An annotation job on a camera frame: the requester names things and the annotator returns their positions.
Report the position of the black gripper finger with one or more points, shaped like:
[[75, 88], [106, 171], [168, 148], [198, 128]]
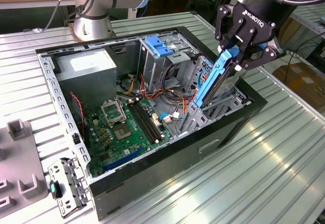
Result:
[[222, 23], [269, 55]]

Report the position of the hard disk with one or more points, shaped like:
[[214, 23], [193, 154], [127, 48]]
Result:
[[214, 78]]

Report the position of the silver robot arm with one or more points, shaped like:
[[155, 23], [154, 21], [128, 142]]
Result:
[[96, 18]]

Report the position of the grey metal disk bay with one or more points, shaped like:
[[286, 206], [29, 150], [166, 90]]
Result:
[[195, 117]]

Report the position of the brown cardboard box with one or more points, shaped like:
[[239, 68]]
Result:
[[299, 81]]

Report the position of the metal slat side table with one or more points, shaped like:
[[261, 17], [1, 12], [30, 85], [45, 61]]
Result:
[[309, 15]]

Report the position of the blue plastic drive latch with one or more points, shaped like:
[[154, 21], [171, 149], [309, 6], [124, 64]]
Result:
[[158, 47]]

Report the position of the grey metal drive cage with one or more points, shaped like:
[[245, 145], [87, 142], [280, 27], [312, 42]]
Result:
[[157, 69]]

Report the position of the black RAM slot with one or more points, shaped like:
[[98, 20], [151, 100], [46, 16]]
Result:
[[143, 122], [150, 122], [147, 122], [140, 122]]

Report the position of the CPU socket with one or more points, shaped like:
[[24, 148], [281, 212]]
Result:
[[122, 132]]

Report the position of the grey power supply unit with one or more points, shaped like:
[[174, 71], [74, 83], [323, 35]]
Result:
[[86, 84]]

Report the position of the black open PC case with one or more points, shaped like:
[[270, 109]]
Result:
[[152, 173]]

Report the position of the long blue expansion slot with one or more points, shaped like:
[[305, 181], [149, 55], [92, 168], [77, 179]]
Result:
[[122, 160]]

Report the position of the green motherboard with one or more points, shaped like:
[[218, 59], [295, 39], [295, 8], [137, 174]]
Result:
[[101, 142]]

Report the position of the small black blue-ringed tool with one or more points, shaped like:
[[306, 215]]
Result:
[[57, 189]]

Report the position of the grey parts rack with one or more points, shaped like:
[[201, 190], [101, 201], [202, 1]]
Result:
[[20, 158]]

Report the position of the grey slot retention bracket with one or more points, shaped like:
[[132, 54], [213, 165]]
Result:
[[71, 173]]

